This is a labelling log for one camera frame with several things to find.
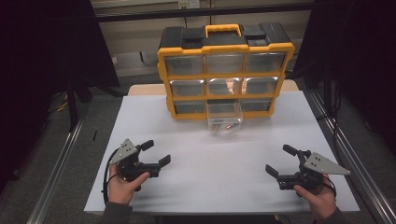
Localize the person's left hand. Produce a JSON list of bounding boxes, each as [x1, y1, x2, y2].
[[106, 162, 151, 205]]

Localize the clear plastic drawer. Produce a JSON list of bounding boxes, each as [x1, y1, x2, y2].
[[206, 102, 244, 136]]

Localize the white wall outlet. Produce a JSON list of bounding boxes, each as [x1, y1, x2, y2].
[[177, 0, 201, 9]]

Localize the black horizontal bar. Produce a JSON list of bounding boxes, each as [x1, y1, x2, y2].
[[94, 3, 314, 22]]

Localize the black stand leg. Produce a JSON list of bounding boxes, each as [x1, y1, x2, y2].
[[66, 77, 79, 133]]

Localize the person's right hand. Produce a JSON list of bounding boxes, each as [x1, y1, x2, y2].
[[293, 174, 338, 221]]

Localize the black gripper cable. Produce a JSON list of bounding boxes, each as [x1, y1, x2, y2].
[[102, 148, 121, 203], [322, 179, 338, 200]]

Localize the set of clear cabinet drawers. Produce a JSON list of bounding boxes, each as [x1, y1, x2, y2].
[[163, 51, 287, 115]]

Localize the black curtain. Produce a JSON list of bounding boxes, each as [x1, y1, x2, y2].
[[0, 0, 121, 194], [293, 0, 396, 157]]

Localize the metal floor rail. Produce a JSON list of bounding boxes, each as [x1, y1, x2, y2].
[[306, 90, 396, 224], [26, 119, 85, 224]]

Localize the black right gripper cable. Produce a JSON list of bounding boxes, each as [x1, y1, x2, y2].
[[322, 179, 338, 200]]

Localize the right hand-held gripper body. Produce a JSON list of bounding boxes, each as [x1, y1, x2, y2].
[[276, 149, 351, 191]]

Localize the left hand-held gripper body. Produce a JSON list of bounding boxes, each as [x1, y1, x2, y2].
[[108, 138, 162, 191]]

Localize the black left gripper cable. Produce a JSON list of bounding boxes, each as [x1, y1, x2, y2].
[[102, 148, 121, 203]]

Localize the yellow and black organizer cabinet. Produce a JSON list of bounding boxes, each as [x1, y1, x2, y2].
[[157, 22, 296, 121]]

